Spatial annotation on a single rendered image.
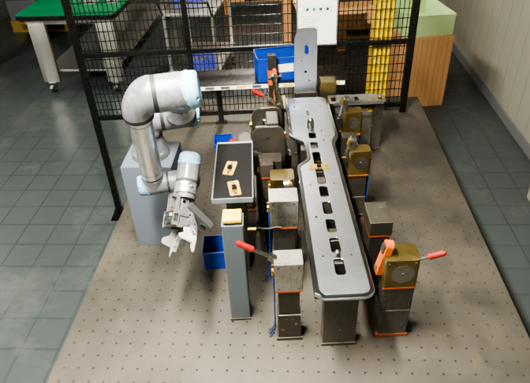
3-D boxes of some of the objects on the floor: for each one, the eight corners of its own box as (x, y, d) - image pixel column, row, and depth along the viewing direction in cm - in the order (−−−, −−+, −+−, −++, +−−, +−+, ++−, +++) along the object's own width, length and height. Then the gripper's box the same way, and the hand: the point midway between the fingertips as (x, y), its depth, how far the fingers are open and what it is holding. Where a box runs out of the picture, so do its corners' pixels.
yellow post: (381, 203, 348) (422, -140, 232) (355, 205, 348) (383, -138, 232) (375, 188, 363) (412, -141, 247) (350, 190, 363) (375, -140, 247)
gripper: (158, 198, 174) (149, 254, 168) (186, 186, 159) (177, 247, 153) (180, 203, 179) (172, 258, 173) (209, 192, 164) (202, 252, 158)
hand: (182, 255), depth 164 cm, fingers open, 14 cm apart
